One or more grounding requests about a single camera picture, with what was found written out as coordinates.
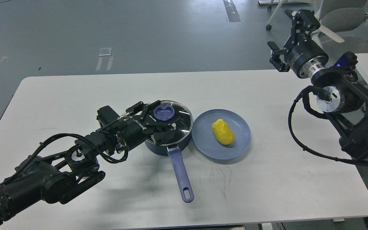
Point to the white grey office chair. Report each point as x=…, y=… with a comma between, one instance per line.
x=344, y=26

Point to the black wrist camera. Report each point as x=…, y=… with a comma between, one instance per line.
x=348, y=59
x=106, y=115

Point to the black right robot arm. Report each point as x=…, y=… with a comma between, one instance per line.
x=335, y=93

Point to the blue plate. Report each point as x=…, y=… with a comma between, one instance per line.
x=207, y=144

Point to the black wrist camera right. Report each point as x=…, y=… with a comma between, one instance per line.
x=348, y=59

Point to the yellow potato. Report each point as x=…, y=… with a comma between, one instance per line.
x=222, y=132

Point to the glass pot lid blue knob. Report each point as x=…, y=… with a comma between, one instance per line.
x=172, y=123

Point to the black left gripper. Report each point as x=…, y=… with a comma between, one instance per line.
x=134, y=133

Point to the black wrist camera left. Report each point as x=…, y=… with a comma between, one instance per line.
x=106, y=115

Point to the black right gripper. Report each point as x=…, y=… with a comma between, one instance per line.
x=300, y=51

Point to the dark blue saucepan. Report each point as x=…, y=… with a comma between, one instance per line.
x=173, y=149

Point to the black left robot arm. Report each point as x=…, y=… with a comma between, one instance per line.
x=65, y=165

